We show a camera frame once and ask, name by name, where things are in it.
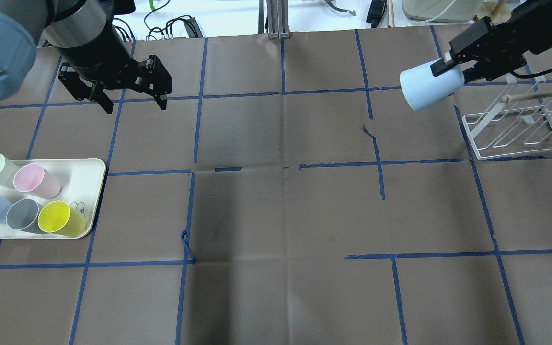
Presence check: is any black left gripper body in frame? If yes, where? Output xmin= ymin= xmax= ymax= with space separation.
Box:
xmin=58 ymin=55 xmax=173 ymax=101

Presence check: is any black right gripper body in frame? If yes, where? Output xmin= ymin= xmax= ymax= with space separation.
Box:
xmin=449 ymin=5 xmax=545 ymax=81

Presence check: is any light blue plastic cup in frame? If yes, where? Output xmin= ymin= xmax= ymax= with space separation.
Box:
xmin=399 ymin=58 xmax=465 ymax=112

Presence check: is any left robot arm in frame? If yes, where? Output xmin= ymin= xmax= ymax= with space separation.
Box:
xmin=0 ymin=0 xmax=173 ymax=114

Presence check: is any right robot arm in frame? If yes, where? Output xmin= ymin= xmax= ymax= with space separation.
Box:
xmin=431 ymin=0 xmax=552 ymax=83

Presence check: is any pink plastic cup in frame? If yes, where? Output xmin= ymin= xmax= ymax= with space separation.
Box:
xmin=13 ymin=163 xmax=62 ymax=199

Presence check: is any yellow plastic cup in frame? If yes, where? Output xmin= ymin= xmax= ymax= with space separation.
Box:
xmin=37 ymin=200 xmax=86 ymax=237

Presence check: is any grey plastic cup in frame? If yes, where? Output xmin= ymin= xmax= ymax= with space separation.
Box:
xmin=6 ymin=199 xmax=46 ymax=234

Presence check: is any wooden rack dowel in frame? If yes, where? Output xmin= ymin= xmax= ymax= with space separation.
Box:
xmin=497 ymin=91 xmax=552 ymax=104

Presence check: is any cream serving tray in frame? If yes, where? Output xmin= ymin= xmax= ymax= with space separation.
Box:
xmin=0 ymin=159 xmax=106 ymax=240

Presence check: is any white wire cup rack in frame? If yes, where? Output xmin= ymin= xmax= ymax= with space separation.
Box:
xmin=461 ymin=74 xmax=552 ymax=160

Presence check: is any aluminium frame post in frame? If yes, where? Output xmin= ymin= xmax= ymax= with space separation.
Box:
xmin=258 ymin=0 xmax=291 ymax=39

